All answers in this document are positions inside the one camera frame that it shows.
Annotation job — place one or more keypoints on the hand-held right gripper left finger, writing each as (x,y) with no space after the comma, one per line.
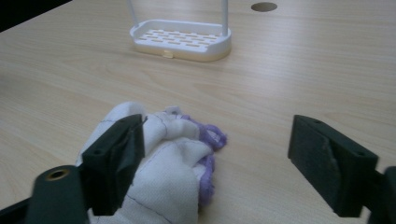
(113,161)

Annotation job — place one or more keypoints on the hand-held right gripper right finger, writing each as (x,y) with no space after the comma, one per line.
(327,158)

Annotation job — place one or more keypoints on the white cloth with purple trim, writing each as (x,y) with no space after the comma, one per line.
(174,161)

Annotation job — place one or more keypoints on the white plastic drain rack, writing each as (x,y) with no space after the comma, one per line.
(186,40)

